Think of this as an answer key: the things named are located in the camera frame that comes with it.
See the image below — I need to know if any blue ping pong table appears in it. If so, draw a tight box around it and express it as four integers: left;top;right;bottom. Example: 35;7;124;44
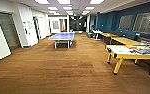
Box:
47;31;76;50

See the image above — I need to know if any dark round waste bin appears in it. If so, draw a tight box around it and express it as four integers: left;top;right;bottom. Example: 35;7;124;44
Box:
86;31;93;39

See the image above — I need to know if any small white table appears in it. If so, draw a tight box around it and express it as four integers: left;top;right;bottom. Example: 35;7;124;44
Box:
91;29;104;41

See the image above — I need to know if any wooden rectangular table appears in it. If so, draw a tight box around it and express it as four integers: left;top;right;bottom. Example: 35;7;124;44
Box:
100;32;119;44
110;36;148;48

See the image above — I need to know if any ceiling light panel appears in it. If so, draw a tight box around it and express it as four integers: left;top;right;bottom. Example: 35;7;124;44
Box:
56;0;71;5
47;6;59;11
65;6;76;11
34;0;51;5
89;0;105;5
84;6;95;11

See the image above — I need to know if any yellow air hockey table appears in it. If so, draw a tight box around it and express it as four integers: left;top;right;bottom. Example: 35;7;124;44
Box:
105;44;150;77

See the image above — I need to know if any interior glass window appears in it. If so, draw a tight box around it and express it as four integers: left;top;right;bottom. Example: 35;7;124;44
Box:
118;14;134;32
133;11;150;34

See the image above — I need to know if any blue board game box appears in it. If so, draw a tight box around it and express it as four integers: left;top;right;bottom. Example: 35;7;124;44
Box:
132;47;150;56

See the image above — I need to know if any grey elevator door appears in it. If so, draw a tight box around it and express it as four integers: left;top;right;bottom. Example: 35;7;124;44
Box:
0;12;22;52

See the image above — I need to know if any dark grey sofa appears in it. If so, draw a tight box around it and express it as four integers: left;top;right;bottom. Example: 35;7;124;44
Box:
137;38;150;48

